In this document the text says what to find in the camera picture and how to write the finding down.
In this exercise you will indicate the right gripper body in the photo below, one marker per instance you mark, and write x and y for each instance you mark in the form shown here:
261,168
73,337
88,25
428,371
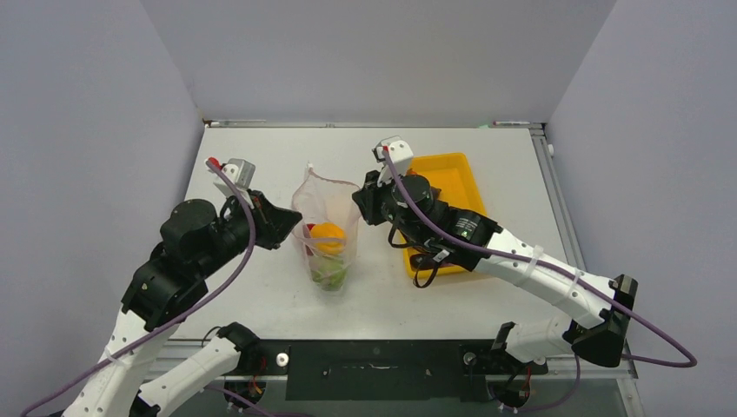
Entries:
388,208

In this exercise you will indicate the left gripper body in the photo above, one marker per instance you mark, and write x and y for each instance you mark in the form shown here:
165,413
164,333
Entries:
236,228

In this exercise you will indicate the red toy tomato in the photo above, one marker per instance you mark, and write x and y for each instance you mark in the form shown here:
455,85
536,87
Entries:
308,230

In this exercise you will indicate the clear zip top bag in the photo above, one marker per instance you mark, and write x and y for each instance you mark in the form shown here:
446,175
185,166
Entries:
320,199

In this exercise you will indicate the yellow toy bell pepper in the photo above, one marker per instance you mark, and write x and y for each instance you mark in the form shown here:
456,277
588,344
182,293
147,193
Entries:
329,239

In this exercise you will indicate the yellow plastic tray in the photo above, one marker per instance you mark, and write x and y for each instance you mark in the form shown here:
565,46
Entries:
452,175

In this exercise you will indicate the green toy cabbage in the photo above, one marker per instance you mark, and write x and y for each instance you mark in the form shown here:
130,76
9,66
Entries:
327,273

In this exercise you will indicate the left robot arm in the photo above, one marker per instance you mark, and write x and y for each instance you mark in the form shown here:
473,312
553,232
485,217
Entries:
198,240

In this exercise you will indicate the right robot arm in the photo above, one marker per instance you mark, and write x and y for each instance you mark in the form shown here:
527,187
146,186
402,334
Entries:
590,323

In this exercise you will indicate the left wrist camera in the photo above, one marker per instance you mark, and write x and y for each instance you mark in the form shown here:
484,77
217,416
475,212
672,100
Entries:
239,171

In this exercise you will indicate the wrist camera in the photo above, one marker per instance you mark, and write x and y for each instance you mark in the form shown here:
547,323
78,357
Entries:
239,171
400,154

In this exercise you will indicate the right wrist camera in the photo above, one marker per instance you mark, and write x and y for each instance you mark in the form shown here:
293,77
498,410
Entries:
400,154

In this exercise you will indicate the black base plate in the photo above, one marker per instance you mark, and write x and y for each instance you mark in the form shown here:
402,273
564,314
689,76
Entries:
384,369

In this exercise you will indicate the aluminium frame rail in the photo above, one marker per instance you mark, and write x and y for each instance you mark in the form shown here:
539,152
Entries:
274,295

